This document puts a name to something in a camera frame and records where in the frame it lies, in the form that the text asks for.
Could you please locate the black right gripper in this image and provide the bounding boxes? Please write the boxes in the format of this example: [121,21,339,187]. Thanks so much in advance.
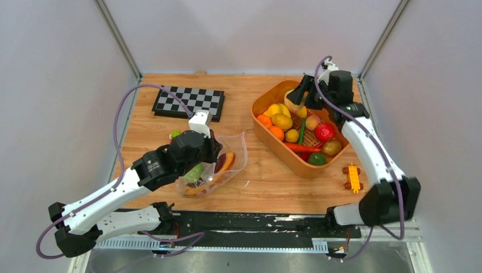
[287,76,334,111]

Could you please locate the green toy cabbage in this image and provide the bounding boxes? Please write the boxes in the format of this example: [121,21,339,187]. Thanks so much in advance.
[182,163,205,187]

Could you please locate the clear zip top bag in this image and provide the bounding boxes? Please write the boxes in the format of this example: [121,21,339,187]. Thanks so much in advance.
[176,132,248,197]

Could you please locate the orange toy sausage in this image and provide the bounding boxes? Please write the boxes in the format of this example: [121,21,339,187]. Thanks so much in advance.
[183,151,236,197]

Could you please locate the pink toy peach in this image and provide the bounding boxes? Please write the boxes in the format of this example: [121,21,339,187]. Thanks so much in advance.
[305,115,322,131]

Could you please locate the red toy apple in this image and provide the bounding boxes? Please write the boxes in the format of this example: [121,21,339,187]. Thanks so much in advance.
[313,123,335,143]

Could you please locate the orange plastic basket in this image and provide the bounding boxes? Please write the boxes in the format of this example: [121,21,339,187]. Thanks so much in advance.
[251,80,351,179]

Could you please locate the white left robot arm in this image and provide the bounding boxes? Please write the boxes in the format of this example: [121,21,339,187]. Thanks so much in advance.
[48,130,223,258]

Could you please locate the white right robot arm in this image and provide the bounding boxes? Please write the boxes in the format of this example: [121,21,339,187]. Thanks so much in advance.
[287,71,421,238]

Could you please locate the red green brick car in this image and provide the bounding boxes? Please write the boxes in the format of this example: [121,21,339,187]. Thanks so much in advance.
[169,130,181,139]

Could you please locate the black white checkerboard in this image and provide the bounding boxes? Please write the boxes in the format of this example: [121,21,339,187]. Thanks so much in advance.
[152,85,225,122]

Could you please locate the green toy bean pod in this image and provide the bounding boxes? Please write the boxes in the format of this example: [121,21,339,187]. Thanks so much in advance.
[297,118,306,145]

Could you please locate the brown toy potato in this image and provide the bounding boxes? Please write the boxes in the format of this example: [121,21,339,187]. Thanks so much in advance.
[321,139,343,157]

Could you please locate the small yellow toy fruit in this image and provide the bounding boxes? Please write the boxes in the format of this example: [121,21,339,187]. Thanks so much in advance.
[284,129,300,143]

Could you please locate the red toy chili pepper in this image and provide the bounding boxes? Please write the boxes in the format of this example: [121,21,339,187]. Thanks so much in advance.
[283,142,321,153]

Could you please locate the green toy lime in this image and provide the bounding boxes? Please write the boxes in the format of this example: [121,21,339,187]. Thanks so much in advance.
[306,152,327,166]

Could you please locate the orange toy fruit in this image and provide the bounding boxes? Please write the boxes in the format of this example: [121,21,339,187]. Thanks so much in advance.
[256,114,273,128]
[268,126,285,142]

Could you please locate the yellow brick toy car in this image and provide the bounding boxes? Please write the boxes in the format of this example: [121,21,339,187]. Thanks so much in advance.
[342,164,364,194]

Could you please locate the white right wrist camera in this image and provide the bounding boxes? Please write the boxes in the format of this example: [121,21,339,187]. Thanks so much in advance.
[318,59,339,85]

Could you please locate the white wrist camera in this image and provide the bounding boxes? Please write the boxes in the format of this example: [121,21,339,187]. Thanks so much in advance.
[188,110,212,138]
[318,59,339,85]

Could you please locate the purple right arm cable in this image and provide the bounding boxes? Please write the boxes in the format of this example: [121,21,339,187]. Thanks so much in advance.
[314,55,406,241]

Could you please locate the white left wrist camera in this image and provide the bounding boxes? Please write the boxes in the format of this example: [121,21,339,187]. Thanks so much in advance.
[188,110,212,138]

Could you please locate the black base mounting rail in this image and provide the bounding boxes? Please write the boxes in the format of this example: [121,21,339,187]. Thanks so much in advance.
[150,210,362,250]

